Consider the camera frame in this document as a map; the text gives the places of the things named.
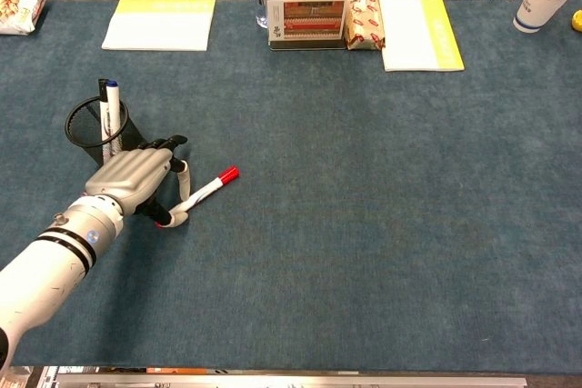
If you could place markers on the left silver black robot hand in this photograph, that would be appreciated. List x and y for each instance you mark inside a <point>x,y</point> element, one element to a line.
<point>123,174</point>

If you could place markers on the black mesh pen cup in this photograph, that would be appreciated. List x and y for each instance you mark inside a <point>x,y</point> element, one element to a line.
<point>132,133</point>

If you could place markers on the blue-capped white marker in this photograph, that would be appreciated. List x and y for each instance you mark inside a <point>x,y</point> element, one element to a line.
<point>113,111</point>

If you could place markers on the red-capped white marker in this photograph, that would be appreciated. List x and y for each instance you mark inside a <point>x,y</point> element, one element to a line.
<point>209,189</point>

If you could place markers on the black marker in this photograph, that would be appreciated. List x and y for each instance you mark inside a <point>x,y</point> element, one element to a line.
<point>103,88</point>

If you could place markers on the printed snack bag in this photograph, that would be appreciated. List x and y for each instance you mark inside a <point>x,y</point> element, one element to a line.
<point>18,13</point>

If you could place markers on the blue felt table mat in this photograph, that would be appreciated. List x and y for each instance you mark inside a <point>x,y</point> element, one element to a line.
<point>341,201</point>

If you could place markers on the red pattern picture card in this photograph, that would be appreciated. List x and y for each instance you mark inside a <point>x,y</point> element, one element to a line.
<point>309,20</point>

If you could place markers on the red print wrapped package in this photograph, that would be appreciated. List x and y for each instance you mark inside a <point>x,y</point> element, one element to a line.
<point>366,20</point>

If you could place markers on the yellow white Lexicon notebook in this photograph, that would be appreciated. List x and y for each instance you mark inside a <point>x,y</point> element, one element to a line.
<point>414,38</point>

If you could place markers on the white blue paper cup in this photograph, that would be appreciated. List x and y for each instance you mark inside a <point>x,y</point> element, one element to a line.
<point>538,2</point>

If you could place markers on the yellow round object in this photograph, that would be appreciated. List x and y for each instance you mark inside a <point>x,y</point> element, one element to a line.
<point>577,21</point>

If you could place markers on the aluminium profile rail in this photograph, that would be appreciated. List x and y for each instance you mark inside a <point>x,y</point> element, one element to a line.
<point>291,381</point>

